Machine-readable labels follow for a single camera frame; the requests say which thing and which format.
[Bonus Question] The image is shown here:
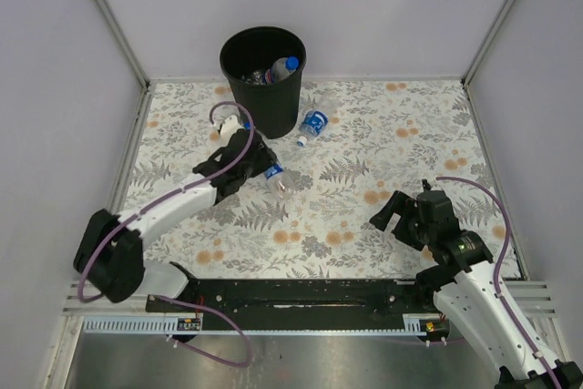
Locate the clear bottle red cap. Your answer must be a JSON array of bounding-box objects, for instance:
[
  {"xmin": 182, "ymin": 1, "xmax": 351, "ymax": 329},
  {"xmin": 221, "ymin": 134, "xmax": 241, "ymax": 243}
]
[{"xmin": 241, "ymin": 69, "xmax": 265, "ymax": 85}]

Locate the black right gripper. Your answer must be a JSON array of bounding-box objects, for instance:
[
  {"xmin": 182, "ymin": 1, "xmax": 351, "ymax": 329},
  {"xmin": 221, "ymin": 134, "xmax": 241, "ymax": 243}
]
[{"xmin": 368, "ymin": 190, "xmax": 435, "ymax": 252}]

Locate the white slotted cable duct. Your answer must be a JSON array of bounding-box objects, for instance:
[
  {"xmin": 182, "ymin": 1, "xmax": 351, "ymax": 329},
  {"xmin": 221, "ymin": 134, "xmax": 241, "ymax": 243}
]
[{"xmin": 83, "ymin": 317, "xmax": 202, "ymax": 335}]

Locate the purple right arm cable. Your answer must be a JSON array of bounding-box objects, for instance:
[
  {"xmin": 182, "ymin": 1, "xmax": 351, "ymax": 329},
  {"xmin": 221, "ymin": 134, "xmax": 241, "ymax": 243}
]
[{"xmin": 435, "ymin": 175, "xmax": 564, "ymax": 389}]

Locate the floral table mat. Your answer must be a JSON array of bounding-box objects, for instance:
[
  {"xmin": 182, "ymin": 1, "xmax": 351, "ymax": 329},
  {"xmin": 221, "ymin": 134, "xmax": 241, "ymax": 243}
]
[{"xmin": 145, "ymin": 80, "xmax": 521, "ymax": 279}]

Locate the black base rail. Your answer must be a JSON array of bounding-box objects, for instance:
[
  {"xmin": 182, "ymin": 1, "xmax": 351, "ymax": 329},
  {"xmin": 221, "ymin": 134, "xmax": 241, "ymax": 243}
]
[{"xmin": 145, "ymin": 277, "xmax": 452, "ymax": 332}]

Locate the blue label bottle white cap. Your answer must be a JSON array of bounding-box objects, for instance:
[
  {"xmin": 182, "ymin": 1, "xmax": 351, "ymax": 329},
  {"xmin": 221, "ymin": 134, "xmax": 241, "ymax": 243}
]
[{"xmin": 296, "ymin": 94, "xmax": 339, "ymax": 147}]

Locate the black plastic bin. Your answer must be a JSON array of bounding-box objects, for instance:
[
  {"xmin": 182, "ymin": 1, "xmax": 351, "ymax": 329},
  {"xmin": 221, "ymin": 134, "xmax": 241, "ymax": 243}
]
[{"xmin": 220, "ymin": 26, "xmax": 307, "ymax": 139}]

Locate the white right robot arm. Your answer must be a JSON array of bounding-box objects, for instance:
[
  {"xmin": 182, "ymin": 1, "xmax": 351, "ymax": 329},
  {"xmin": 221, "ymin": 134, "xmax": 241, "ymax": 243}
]
[{"xmin": 370, "ymin": 187, "xmax": 582, "ymax": 388}]

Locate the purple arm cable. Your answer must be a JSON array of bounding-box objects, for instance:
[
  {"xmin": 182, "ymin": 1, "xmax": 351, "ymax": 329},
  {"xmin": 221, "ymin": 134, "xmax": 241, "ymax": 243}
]
[
  {"xmin": 76, "ymin": 100, "xmax": 254, "ymax": 368},
  {"xmin": 435, "ymin": 175, "xmax": 564, "ymax": 389}
]

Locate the Pepsi bottle blue cap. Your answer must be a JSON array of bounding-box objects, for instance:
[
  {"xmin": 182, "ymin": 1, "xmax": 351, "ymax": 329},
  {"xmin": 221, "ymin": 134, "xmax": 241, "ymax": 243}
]
[{"xmin": 262, "ymin": 56, "xmax": 300, "ymax": 85}]

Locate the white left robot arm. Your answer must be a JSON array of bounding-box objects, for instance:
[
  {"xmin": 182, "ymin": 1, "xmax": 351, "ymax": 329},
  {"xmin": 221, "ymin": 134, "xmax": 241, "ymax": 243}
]
[{"xmin": 73, "ymin": 128, "xmax": 276, "ymax": 312}]

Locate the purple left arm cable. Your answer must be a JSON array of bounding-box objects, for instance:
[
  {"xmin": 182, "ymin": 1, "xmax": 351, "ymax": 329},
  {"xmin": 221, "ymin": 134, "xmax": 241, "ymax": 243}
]
[{"xmin": 76, "ymin": 100, "xmax": 254, "ymax": 368}]

